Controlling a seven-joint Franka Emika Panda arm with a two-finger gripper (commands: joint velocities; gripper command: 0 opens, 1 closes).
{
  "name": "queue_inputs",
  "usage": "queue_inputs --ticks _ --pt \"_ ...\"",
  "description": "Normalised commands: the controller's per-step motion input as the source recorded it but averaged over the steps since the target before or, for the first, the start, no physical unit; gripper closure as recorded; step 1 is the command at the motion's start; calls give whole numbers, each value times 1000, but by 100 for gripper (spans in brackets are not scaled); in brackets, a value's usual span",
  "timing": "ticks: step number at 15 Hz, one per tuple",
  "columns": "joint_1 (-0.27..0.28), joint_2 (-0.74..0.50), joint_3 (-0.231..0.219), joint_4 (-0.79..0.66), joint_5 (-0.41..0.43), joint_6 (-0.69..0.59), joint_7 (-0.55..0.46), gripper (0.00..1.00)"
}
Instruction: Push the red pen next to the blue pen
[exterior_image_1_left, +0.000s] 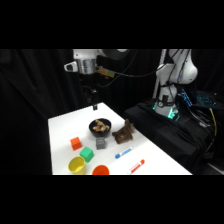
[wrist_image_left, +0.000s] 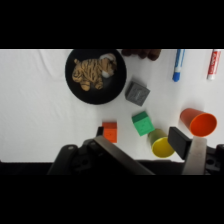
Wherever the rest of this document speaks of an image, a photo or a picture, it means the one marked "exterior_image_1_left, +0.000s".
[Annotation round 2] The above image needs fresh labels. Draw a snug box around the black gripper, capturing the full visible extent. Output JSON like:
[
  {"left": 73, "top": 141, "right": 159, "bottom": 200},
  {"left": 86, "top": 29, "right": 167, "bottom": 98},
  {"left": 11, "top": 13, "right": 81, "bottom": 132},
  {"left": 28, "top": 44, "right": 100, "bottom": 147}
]
[{"left": 79, "top": 72, "right": 99, "bottom": 112}]

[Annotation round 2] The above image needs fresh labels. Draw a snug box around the red marker pen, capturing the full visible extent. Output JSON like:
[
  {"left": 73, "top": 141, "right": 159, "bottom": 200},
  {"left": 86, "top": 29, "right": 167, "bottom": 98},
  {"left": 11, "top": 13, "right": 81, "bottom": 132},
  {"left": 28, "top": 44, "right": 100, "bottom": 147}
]
[{"left": 128, "top": 158, "right": 146, "bottom": 175}]

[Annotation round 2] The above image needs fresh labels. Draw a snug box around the blue marker pen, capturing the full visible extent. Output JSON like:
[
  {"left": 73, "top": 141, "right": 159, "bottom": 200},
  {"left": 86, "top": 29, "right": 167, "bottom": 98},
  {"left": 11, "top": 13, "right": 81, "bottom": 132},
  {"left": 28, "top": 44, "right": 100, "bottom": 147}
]
[{"left": 114, "top": 146, "right": 133, "bottom": 159}]

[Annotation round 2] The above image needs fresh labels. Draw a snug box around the tan plush toy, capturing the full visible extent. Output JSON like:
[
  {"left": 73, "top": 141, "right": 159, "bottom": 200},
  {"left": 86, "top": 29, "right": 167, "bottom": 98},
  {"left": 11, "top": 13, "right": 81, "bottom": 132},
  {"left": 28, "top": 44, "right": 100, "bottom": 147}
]
[{"left": 92, "top": 119, "right": 111, "bottom": 133}]

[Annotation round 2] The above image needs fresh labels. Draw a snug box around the black bowl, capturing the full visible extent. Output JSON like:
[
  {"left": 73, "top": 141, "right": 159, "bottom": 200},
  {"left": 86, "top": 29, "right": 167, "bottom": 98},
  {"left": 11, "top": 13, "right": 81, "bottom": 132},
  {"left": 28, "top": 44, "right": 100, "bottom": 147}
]
[{"left": 88, "top": 117, "right": 112, "bottom": 139}]

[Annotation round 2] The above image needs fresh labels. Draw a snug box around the grey cube block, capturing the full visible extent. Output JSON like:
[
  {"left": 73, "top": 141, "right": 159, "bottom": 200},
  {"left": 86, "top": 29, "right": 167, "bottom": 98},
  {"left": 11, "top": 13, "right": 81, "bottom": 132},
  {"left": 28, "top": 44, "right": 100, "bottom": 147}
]
[{"left": 95, "top": 137, "right": 107, "bottom": 150}]

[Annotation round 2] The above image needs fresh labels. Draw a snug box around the brown plush moose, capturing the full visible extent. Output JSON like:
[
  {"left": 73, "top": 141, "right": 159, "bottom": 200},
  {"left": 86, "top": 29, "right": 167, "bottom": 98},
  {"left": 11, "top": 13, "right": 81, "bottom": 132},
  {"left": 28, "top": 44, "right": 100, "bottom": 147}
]
[{"left": 111, "top": 119, "right": 136, "bottom": 145}]

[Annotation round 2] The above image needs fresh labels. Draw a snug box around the orange cube block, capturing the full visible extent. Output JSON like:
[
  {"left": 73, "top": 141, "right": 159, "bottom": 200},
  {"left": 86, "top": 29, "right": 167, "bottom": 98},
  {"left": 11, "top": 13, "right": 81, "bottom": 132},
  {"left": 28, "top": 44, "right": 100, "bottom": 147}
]
[{"left": 69, "top": 136, "right": 83, "bottom": 151}]

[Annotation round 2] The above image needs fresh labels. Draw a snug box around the green cube block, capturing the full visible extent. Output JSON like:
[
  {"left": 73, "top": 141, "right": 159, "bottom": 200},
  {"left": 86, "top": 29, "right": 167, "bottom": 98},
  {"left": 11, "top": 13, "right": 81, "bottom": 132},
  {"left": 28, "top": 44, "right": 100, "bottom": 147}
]
[{"left": 79, "top": 146, "right": 95, "bottom": 163}]

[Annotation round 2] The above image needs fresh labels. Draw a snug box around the yellow cup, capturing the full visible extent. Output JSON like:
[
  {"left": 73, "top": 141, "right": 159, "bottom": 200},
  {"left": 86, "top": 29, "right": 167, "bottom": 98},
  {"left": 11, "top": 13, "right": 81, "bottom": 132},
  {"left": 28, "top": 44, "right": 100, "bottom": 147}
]
[{"left": 67, "top": 156, "right": 87, "bottom": 176}]

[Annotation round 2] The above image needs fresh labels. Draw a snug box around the orange cup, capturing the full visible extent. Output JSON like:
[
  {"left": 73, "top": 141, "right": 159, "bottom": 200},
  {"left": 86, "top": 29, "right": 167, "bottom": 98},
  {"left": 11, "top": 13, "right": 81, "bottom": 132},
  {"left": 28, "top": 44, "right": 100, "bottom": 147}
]
[{"left": 91, "top": 164, "right": 111, "bottom": 176}]

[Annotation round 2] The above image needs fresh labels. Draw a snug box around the black robot stand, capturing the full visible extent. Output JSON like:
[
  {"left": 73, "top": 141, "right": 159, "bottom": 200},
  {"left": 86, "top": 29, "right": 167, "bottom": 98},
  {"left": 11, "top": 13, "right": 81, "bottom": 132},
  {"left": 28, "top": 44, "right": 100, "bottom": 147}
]
[{"left": 123, "top": 99, "right": 214, "bottom": 176}]

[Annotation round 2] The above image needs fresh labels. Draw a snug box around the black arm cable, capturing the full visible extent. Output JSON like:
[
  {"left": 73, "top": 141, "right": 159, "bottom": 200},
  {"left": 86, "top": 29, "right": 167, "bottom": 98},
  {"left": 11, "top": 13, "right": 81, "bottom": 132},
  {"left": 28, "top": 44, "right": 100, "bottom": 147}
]
[{"left": 96, "top": 49, "right": 168, "bottom": 88}]

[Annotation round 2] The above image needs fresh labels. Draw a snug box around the yellow cable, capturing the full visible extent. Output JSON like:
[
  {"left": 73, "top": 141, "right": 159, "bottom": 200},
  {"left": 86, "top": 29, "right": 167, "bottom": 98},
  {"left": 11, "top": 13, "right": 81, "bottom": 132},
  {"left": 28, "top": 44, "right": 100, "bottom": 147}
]
[{"left": 208, "top": 107, "right": 218, "bottom": 138}]

